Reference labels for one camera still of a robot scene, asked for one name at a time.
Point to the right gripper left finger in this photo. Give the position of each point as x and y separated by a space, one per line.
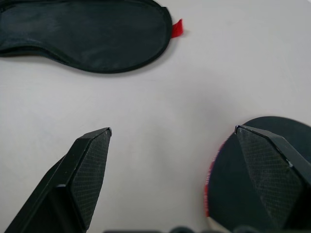
73 184

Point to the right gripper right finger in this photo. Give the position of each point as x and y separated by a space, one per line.
272 174

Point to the black round paddle red edge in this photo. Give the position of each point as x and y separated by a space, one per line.
227 179

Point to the black and red paddle case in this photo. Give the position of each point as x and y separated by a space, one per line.
85 31

